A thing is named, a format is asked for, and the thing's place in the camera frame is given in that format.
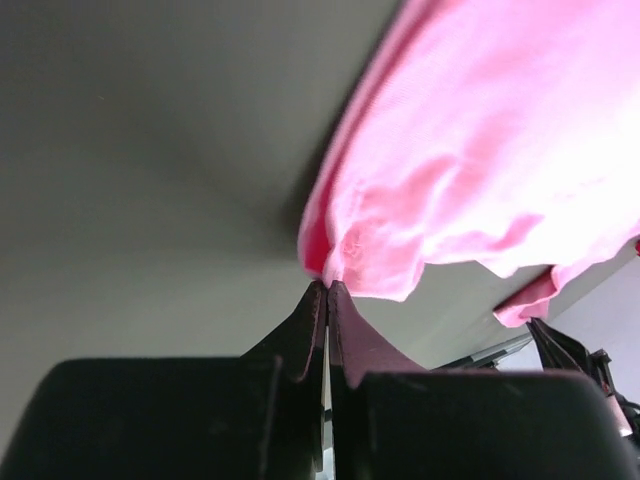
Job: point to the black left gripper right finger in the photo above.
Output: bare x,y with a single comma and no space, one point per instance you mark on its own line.
393,419

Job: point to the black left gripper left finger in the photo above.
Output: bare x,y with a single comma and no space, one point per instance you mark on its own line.
256,416

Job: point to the pink t shirt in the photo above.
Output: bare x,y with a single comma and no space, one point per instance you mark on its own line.
500,132

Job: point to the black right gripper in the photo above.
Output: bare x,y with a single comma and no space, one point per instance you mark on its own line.
593,364

